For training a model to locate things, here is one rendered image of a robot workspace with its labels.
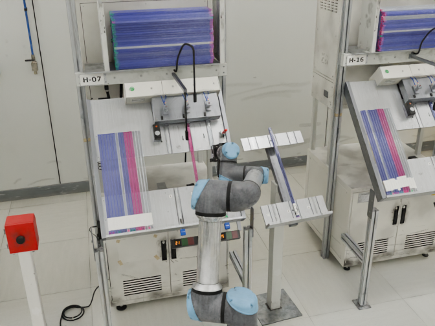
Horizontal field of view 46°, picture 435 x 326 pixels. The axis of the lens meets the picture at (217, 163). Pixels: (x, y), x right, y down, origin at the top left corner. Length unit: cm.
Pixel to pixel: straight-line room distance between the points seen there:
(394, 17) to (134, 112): 150
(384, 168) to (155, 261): 136
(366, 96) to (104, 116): 147
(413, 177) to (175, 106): 133
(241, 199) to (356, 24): 162
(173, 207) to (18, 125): 210
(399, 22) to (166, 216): 166
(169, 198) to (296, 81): 235
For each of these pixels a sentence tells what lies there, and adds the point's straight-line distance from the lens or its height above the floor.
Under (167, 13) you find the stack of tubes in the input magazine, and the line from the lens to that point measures 261.
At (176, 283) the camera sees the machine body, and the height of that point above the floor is 15.
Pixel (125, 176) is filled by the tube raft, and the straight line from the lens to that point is 253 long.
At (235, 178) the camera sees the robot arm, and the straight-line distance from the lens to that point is 226.
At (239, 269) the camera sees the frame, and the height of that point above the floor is 32.
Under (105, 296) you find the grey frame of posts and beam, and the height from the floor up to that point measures 38.
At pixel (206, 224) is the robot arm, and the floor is 103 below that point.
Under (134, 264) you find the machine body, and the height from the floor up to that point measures 33.
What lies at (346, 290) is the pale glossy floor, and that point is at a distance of 333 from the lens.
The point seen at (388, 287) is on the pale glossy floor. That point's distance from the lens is 342.
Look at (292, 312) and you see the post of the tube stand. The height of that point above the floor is 1.
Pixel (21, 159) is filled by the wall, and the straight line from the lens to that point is 443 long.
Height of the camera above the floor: 201
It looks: 24 degrees down
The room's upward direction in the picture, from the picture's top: 1 degrees counter-clockwise
